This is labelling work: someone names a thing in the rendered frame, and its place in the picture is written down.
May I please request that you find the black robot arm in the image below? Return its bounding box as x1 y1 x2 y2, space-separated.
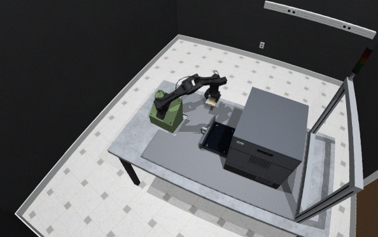
154 73 227 120

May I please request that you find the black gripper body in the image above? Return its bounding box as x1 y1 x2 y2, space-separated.
205 88 220 99

